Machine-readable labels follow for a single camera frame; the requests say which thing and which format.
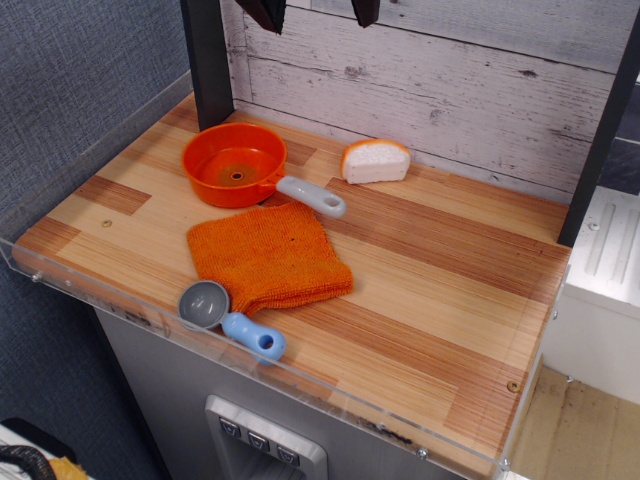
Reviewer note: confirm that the silver button control panel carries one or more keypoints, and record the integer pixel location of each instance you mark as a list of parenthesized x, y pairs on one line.
[(249, 446)]

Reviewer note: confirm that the orange cloth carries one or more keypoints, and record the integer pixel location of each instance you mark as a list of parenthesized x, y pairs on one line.
[(270, 258)]

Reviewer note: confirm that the yellow tape piece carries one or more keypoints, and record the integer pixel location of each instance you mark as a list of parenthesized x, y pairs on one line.
[(65, 469)]

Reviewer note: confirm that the clear acrylic table guard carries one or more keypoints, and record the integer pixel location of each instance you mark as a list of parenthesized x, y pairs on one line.
[(470, 264)]

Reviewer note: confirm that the white ridged appliance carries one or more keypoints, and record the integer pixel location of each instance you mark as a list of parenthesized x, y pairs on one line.
[(593, 333)]

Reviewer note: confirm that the blue grey toy spoon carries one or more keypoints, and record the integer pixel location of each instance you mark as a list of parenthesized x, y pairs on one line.
[(206, 305)]

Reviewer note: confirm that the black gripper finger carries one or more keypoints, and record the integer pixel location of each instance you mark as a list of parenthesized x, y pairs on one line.
[(268, 14), (366, 11)]

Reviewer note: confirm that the black left frame post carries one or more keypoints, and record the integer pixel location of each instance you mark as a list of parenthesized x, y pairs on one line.
[(207, 52)]

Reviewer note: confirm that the white orange cheese wedge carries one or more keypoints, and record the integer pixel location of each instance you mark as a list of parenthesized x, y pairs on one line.
[(376, 160)]

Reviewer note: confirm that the grey cabinet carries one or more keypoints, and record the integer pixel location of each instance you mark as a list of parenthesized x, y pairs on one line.
[(354, 398)]

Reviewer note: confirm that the orange toy pot grey handle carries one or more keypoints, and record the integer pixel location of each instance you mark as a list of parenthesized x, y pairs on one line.
[(237, 165)]

